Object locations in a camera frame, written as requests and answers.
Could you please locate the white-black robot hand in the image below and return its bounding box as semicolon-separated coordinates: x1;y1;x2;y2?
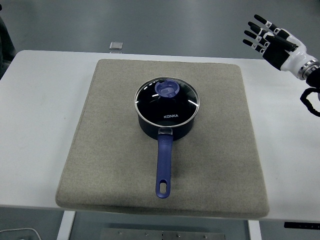
242;14;317;76

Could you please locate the beige fabric mat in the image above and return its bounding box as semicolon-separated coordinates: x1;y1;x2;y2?
54;58;270;218

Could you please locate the white rounded object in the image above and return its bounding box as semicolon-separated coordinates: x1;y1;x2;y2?
0;227;41;240

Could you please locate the grey metal plate with screws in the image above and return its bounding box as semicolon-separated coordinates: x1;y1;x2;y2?
99;227;227;240

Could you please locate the black table control panel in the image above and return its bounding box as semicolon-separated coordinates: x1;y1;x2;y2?
283;221;320;229

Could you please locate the glass pot lid blue knob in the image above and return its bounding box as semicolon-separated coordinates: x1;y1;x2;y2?
134;76;201;128

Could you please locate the white table leg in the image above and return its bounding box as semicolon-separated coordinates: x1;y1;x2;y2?
56;211;76;240
247;219;263;240

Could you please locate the dark saucepan with blue handle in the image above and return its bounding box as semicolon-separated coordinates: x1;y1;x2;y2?
136;112;196;200

